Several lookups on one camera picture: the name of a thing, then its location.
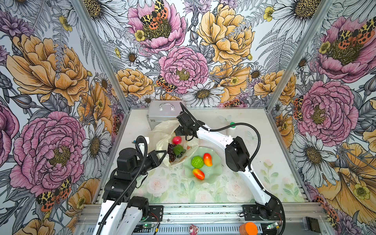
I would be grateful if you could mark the purple grape bunch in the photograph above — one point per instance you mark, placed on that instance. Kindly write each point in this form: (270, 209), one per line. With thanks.
(175, 152)

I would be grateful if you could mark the red white small object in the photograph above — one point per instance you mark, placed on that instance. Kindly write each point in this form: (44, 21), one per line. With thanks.
(193, 230)

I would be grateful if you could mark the aluminium front rail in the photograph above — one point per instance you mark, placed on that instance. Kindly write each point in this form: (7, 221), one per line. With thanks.
(224, 219)

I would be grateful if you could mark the green circuit board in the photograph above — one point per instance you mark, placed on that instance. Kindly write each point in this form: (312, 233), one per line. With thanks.
(272, 226)

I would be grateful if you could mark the red strawberry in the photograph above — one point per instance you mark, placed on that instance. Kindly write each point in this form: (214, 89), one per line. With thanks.
(177, 140)

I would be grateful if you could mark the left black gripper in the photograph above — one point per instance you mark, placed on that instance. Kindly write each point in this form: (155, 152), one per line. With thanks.
(153, 155)

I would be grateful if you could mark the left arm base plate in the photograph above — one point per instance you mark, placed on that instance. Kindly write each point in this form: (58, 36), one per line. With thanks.
(155, 214)

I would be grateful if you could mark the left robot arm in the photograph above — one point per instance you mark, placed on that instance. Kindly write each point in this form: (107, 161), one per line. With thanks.
(120, 212)

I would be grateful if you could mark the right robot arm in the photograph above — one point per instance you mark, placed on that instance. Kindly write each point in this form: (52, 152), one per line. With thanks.
(237, 156)

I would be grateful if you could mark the silver metal case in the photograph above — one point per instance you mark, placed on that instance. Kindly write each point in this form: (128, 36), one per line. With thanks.
(163, 110)

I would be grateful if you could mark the green bumpy fruit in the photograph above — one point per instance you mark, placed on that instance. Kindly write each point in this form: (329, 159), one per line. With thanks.
(197, 162)

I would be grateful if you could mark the white bottle green cap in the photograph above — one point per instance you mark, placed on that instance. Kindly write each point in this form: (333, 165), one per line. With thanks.
(232, 124)

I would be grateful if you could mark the light green plate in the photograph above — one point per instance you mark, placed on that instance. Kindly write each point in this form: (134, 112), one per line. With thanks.
(205, 166)

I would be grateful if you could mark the yellow orange mango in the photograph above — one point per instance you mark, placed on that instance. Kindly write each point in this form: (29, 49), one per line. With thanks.
(198, 174)

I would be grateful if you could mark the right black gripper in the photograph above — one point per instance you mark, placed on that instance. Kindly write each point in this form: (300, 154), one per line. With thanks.
(177, 130)

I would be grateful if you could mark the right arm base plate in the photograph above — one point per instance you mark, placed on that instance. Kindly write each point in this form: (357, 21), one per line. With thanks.
(256, 212)

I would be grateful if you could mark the orange round cap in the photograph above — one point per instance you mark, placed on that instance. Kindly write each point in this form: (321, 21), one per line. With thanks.
(248, 228)

